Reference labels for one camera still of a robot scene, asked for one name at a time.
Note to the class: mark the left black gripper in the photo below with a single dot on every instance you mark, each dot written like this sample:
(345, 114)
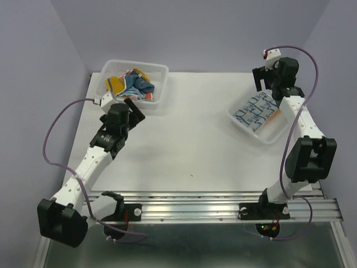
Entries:
(136, 115)

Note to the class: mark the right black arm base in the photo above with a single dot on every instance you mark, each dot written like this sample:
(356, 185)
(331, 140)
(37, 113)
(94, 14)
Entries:
(267, 217)

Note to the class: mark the empty white basket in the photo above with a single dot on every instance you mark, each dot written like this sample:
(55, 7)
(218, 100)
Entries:
(265, 137)

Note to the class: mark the white basket with towels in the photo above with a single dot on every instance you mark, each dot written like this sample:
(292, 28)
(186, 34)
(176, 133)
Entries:
(140, 78)

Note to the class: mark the red white towel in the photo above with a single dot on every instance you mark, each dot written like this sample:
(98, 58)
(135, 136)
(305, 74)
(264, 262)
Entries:
(148, 97)

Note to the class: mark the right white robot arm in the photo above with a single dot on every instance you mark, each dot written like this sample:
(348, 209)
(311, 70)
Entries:
(309, 159)

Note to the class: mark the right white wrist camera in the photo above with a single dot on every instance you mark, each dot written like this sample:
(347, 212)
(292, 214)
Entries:
(270, 57)

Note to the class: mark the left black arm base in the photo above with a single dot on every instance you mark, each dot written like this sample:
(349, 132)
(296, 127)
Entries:
(124, 214)

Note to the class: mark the orange polka dot towel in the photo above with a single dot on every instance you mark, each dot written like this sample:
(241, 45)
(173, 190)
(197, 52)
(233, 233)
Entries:
(273, 123)

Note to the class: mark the aluminium frame rail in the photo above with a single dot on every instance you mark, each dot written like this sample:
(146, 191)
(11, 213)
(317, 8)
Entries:
(202, 229)

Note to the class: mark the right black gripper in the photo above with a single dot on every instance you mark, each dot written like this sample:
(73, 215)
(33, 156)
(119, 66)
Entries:
(260, 73)

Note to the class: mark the blue patterned towel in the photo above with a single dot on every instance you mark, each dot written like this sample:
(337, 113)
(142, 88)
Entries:
(254, 113)

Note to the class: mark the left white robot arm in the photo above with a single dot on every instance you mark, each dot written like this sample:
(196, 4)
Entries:
(69, 214)

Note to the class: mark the yellow grey towel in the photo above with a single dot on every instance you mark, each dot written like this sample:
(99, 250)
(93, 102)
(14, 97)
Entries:
(116, 85)

